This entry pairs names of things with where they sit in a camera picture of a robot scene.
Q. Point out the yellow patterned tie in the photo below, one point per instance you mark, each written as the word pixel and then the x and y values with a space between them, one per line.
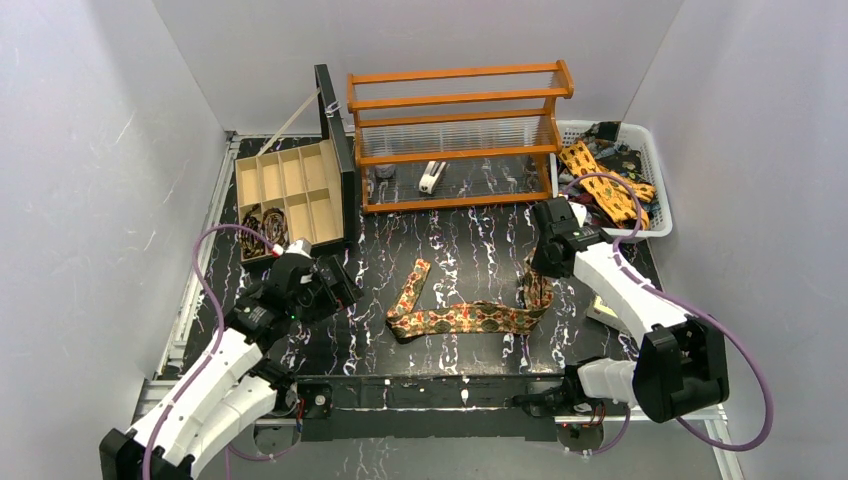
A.
pixel 619 201

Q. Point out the grey round object on shelf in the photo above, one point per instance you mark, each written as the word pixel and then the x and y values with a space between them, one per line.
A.
pixel 384 171

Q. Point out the dark red tie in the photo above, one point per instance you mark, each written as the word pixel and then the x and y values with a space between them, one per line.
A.
pixel 596 214

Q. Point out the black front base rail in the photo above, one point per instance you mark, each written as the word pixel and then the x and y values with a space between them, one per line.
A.
pixel 448 406

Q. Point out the white stapler-like object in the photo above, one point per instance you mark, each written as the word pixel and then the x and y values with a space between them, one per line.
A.
pixel 431 176

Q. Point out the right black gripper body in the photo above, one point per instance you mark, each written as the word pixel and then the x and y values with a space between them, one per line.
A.
pixel 547 255

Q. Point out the white plastic basket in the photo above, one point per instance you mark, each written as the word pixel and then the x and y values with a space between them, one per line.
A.
pixel 641 139

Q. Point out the orange wooden shelf rack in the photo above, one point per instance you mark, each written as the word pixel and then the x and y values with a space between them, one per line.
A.
pixel 462 116

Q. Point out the black compartment tie box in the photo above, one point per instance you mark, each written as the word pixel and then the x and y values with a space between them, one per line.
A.
pixel 314 184

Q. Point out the small white cardboard box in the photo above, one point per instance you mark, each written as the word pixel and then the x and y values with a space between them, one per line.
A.
pixel 599 311

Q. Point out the rolled brown patterned tie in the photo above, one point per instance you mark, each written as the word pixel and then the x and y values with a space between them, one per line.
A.
pixel 274 226

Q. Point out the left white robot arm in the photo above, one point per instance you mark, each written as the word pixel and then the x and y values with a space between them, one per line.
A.
pixel 234 382

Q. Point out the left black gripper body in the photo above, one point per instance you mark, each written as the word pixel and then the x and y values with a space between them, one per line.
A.
pixel 342 283

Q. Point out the colourful floral patterned tie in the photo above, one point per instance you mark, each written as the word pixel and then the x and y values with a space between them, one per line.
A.
pixel 406 322

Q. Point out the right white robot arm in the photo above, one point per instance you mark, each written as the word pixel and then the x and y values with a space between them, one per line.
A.
pixel 681 365

